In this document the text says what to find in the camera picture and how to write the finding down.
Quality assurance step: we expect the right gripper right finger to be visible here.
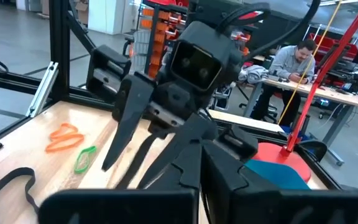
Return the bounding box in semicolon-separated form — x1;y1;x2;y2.
201;141;358;224

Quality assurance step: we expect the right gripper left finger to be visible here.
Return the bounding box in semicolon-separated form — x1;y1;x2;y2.
37;139;202;224

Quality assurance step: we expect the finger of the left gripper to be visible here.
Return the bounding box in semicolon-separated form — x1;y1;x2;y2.
137;113;219;190
101;73;155;172

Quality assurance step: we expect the green rubber band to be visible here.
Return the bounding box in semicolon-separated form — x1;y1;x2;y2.
73;145;98;175

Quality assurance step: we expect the blue plastic bin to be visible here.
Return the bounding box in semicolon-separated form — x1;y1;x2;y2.
244;159;310;190

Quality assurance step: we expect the red desk lamp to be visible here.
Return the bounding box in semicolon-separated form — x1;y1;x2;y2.
253;0;358;183

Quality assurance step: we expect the orange drawer rack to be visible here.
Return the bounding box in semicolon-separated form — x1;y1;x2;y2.
140;4;188;79

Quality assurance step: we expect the silver aluminium bar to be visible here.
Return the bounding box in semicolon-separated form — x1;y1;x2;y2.
25;61;60;118

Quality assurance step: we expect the gray cloth bundle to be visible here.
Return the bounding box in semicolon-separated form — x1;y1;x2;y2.
237;64;270;85

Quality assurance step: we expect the person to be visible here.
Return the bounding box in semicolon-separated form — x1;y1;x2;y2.
250;39;318;125

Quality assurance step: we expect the wooden work table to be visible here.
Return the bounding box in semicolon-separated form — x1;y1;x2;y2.
261;77;358;166

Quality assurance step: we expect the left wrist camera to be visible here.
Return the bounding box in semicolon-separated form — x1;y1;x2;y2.
169;20;244;93

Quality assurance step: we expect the yellow hanging cable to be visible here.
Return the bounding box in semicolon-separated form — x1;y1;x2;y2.
277;0;343;125

